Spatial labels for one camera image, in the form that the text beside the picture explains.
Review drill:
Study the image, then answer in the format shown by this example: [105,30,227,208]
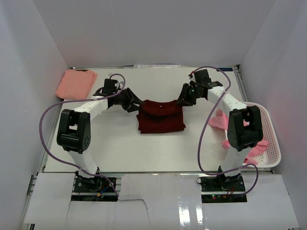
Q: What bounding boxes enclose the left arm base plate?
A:
[73,176,117,193]

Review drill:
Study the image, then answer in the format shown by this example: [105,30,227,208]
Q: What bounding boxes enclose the pink t shirt in basket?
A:
[209,106,268,165]

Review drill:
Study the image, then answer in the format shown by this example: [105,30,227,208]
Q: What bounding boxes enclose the papers behind table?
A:
[134,64,181,69]

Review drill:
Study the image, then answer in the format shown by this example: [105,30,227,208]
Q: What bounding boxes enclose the dark red t shirt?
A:
[137,100,186,134]

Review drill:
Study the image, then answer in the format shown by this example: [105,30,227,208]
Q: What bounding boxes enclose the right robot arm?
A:
[177,67,263,191]

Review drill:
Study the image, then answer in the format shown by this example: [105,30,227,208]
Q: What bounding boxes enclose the white perforated plastic basket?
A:
[244,102,282,170]

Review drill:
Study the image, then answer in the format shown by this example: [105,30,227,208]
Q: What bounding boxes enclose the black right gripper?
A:
[175,83,201,107]

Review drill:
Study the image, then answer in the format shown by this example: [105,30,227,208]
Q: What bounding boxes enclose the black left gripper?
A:
[112,87,145,113]

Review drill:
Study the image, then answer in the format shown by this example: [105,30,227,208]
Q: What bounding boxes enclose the folded salmon t shirt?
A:
[55,69,97,100]

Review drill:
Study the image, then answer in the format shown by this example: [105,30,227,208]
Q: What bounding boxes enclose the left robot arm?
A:
[57,79,144,191]

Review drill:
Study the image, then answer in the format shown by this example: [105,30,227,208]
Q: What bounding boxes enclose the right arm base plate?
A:
[196,176,246,193]

